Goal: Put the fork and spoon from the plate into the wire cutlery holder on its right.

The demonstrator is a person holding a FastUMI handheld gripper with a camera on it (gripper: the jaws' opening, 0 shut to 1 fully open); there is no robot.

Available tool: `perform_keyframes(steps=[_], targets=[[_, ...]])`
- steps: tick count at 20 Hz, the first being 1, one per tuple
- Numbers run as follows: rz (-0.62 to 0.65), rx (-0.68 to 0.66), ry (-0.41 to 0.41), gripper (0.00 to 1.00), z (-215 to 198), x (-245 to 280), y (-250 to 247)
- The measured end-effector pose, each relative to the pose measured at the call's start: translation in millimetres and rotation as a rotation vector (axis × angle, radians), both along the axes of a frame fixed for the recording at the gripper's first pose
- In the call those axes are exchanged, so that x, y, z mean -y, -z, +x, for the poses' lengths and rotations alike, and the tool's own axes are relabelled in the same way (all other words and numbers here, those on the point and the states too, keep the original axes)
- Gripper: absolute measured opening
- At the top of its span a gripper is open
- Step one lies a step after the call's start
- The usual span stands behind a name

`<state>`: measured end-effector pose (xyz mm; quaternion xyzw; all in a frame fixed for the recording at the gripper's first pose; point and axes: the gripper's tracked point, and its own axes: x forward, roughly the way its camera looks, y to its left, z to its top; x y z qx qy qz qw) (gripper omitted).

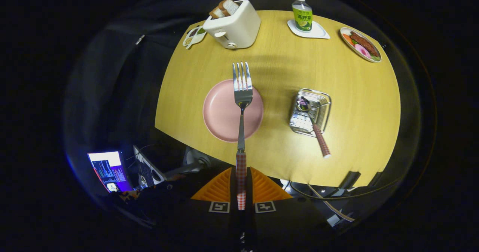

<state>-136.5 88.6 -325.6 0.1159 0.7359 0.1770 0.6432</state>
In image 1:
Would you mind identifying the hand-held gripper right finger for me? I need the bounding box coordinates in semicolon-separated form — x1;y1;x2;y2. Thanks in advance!
245;167;337;252

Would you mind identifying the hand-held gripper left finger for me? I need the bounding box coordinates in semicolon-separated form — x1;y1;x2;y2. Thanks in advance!
168;167;239;252

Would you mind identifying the spoon with red checked handle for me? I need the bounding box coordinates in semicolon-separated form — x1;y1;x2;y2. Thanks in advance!
297;97;332;159

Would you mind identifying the fork with red checked handle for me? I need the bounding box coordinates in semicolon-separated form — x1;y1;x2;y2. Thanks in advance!
232;62;253;210

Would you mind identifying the pink plate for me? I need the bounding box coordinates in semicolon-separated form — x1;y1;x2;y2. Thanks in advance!
203;79;264;143

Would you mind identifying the laptop computer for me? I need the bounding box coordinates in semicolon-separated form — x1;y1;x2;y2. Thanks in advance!
133;145;167;187

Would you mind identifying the perforated metal basket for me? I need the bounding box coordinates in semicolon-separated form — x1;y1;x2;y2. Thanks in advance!
289;88;332;137

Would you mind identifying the computer monitor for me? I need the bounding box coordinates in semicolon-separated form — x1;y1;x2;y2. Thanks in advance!
87;151;133;193

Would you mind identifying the divided white snack tray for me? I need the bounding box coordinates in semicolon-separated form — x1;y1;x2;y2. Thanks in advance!
182;25;207;49

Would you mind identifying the cream white toaster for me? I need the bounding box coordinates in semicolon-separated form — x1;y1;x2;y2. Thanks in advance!
202;0;261;49

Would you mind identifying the white coaster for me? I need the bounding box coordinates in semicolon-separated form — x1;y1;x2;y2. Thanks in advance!
287;19;330;39

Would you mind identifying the green label drink bottle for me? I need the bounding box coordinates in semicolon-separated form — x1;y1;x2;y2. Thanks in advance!
292;0;313;32

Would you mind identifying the plate of toy food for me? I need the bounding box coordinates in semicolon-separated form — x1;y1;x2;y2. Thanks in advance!
340;27;382;63

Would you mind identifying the dark cable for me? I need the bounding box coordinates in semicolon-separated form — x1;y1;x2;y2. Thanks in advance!
289;177;397;201

